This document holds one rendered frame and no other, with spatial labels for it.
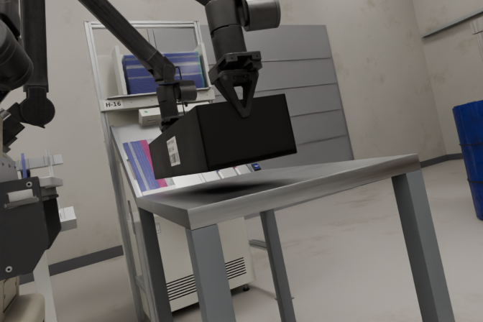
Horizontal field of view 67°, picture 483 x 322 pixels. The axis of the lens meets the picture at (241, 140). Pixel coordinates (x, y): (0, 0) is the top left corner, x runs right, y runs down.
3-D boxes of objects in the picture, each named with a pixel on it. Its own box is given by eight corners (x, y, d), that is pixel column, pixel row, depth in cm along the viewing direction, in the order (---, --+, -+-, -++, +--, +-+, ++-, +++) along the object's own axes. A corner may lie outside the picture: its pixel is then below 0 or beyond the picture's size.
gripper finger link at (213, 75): (251, 119, 68) (241, 71, 69) (268, 111, 62) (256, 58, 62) (218, 124, 66) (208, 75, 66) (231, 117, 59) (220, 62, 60)
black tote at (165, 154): (154, 180, 112) (148, 144, 112) (207, 168, 118) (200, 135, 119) (208, 172, 59) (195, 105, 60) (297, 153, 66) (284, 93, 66)
